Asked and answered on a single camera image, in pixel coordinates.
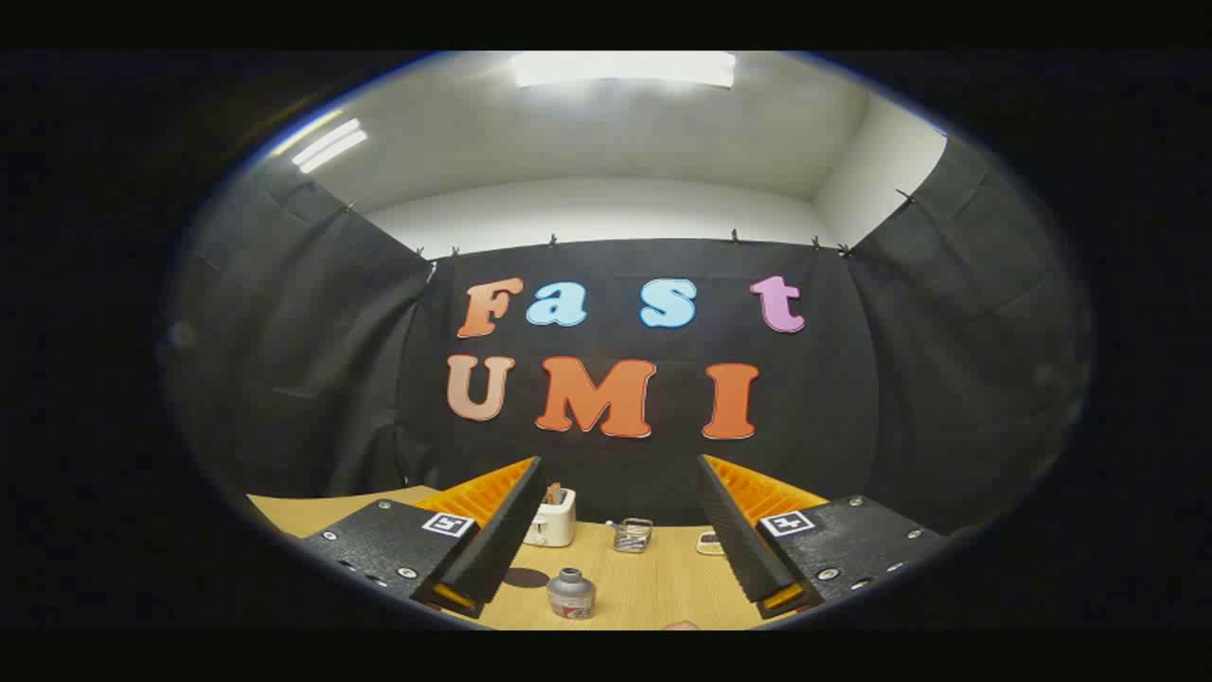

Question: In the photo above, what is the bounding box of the narrow ceiling light strip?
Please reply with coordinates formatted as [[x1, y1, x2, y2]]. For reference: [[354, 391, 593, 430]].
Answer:
[[291, 117, 369, 174]]

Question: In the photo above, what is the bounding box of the wide ceiling light panel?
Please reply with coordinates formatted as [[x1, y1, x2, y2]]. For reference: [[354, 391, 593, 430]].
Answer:
[[511, 51, 738, 90]]

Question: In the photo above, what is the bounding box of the white toaster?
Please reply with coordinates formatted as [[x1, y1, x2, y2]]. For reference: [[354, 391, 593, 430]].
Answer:
[[524, 488, 577, 548]]

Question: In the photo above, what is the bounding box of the metal wire holder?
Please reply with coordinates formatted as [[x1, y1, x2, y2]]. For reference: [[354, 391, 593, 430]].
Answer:
[[607, 517, 654, 554]]

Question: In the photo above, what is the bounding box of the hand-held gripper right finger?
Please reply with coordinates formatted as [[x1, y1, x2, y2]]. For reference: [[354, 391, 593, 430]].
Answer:
[[698, 454, 948, 619]]

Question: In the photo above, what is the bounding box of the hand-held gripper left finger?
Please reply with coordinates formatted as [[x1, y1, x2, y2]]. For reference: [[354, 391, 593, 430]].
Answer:
[[298, 456, 550, 619]]

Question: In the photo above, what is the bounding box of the silver juice bottle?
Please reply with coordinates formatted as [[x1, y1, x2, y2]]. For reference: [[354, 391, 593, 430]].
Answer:
[[547, 567, 597, 620]]

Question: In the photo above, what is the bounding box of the wooden table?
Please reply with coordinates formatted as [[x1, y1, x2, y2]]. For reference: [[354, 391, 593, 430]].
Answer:
[[246, 485, 806, 631]]

